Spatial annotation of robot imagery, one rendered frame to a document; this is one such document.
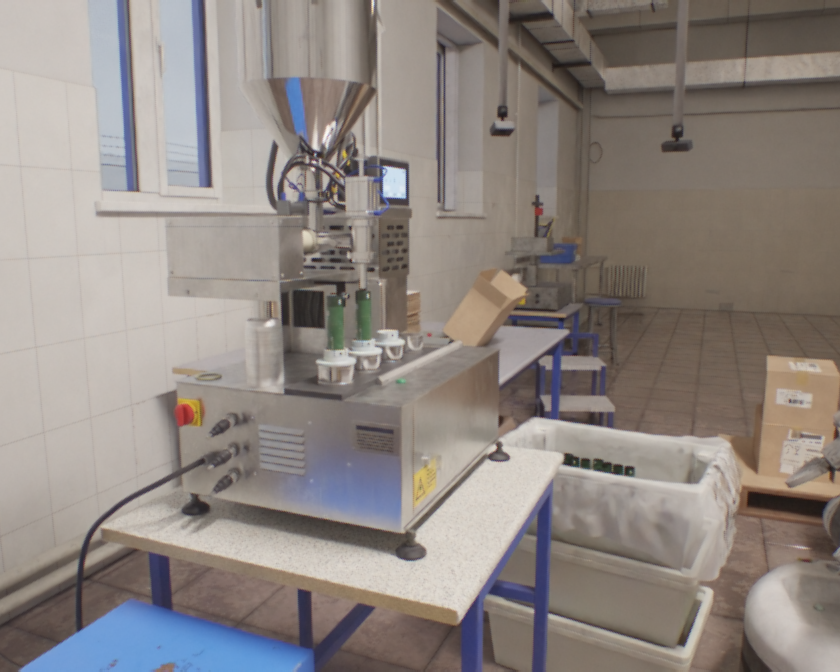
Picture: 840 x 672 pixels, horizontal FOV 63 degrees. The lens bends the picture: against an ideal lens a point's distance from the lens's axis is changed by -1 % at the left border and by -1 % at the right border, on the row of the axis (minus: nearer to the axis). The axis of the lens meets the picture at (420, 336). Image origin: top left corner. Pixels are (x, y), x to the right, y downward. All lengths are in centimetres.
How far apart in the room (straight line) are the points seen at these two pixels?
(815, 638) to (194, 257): 164
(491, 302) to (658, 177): 861
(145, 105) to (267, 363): 247
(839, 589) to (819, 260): 944
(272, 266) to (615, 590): 128
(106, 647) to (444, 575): 60
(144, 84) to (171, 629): 275
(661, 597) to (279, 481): 109
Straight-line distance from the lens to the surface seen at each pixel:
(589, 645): 214
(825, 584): 229
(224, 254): 134
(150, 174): 362
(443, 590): 117
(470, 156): 697
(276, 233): 127
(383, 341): 145
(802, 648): 199
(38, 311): 269
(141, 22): 373
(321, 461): 127
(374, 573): 122
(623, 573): 197
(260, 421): 132
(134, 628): 145
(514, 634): 223
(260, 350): 132
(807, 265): 1150
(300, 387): 126
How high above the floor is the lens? 133
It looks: 9 degrees down
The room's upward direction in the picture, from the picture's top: straight up
